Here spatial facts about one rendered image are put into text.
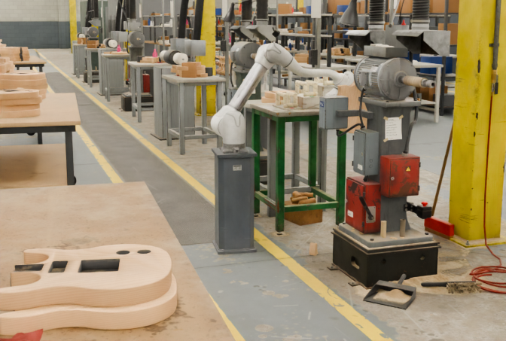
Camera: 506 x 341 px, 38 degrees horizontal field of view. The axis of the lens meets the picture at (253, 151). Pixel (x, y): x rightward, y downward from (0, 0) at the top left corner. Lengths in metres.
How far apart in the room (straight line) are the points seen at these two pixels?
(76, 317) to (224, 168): 3.30
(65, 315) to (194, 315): 0.30
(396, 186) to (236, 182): 1.15
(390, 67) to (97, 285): 2.99
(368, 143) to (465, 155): 1.17
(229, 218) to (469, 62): 2.01
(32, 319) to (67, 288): 0.11
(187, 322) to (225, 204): 3.30
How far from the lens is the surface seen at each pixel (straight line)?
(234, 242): 5.14
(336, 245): 4.88
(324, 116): 4.63
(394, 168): 4.46
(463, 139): 5.52
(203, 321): 1.80
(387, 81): 4.46
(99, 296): 1.79
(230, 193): 5.04
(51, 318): 1.80
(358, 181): 4.59
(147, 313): 1.78
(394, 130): 4.55
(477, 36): 5.37
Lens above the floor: 1.61
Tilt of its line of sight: 10 degrees down
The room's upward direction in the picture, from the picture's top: straight up
